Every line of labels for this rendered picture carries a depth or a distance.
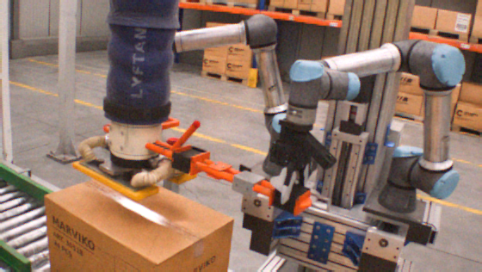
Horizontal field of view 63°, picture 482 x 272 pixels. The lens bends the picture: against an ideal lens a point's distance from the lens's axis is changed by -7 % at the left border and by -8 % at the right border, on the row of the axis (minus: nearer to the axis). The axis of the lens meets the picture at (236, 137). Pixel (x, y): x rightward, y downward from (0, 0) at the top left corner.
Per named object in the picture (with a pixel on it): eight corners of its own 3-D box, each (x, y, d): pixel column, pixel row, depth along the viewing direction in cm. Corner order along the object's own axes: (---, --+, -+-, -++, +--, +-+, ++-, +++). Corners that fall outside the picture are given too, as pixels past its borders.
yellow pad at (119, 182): (71, 167, 144) (71, 154, 143) (94, 161, 152) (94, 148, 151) (136, 201, 127) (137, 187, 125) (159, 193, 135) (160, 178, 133)
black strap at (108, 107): (89, 108, 137) (89, 96, 136) (140, 99, 156) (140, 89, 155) (134, 125, 126) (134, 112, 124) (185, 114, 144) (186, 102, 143)
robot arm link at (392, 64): (406, 33, 138) (286, 54, 120) (431, 37, 129) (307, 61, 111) (404, 65, 143) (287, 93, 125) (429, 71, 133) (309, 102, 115)
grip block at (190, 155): (169, 168, 130) (170, 150, 128) (189, 160, 137) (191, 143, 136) (189, 176, 125) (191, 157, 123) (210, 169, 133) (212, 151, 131)
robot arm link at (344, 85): (338, 66, 116) (306, 64, 111) (365, 75, 107) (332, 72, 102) (333, 94, 118) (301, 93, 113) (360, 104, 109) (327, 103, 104)
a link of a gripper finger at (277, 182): (267, 197, 111) (279, 164, 112) (287, 205, 108) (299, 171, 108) (262, 196, 109) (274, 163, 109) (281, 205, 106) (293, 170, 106)
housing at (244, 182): (230, 190, 119) (231, 176, 118) (244, 183, 125) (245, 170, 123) (250, 198, 116) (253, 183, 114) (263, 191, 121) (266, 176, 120)
